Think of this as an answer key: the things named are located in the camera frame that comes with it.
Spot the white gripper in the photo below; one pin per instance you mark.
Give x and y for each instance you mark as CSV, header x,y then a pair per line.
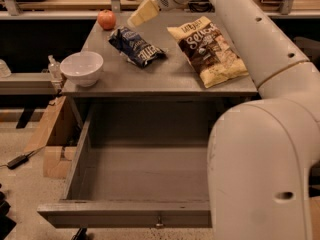
x,y
149,9

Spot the blue chip bag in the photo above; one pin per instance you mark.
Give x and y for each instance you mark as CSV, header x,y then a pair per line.
x,y
138,51

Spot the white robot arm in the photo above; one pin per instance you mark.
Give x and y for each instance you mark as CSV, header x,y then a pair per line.
x,y
260,153

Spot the yellow brown chip bag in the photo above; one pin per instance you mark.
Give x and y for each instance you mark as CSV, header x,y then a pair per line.
x,y
208,52

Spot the open grey top drawer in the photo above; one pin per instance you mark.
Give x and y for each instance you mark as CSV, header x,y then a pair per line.
x,y
138,164

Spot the red apple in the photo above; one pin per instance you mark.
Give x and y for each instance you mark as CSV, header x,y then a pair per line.
x,y
106,19

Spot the grey cabinet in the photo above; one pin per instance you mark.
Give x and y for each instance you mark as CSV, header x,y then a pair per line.
x,y
167,93

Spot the white bowl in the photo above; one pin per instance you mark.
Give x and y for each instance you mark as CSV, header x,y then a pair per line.
x,y
82,68

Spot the clear sanitizer bottle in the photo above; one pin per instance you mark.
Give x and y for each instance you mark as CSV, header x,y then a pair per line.
x,y
54,69

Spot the cardboard box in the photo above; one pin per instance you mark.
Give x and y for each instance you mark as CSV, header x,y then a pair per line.
x,y
55,128

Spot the black power adapter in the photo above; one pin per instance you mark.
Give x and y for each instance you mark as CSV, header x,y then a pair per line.
x,y
16,162

